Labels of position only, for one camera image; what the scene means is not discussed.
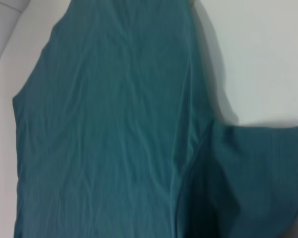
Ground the blue-green short-sleeved shirt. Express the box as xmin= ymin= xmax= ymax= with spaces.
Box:
xmin=11 ymin=0 xmax=298 ymax=238

